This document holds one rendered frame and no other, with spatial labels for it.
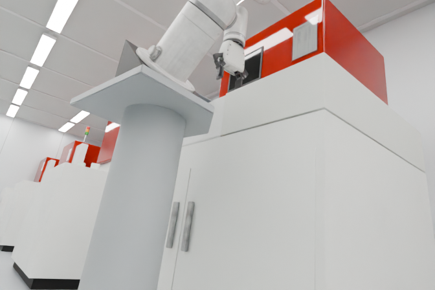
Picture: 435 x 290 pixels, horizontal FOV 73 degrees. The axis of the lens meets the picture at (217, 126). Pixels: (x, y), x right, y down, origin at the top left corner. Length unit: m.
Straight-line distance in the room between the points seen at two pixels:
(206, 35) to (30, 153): 8.32
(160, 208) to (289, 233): 0.28
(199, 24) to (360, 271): 0.66
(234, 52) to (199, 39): 0.34
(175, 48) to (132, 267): 0.51
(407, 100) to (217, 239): 2.50
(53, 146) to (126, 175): 8.39
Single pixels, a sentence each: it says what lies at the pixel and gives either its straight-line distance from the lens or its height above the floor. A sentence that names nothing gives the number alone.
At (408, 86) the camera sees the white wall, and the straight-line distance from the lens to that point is 3.11.
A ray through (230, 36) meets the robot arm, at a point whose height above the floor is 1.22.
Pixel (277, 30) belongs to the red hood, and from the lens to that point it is 1.91.
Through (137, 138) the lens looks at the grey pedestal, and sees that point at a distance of 0.68.
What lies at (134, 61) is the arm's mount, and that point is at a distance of 0.77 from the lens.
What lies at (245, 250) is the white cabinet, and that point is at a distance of 0.73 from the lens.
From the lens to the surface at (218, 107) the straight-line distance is 0.96.
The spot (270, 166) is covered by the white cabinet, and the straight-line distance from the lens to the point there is 0.71.
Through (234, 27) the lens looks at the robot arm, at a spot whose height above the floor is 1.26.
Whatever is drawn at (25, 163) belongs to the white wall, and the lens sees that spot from 8.89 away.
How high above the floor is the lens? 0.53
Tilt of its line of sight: 21 degrees up
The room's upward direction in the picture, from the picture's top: 8 degrees clockwise
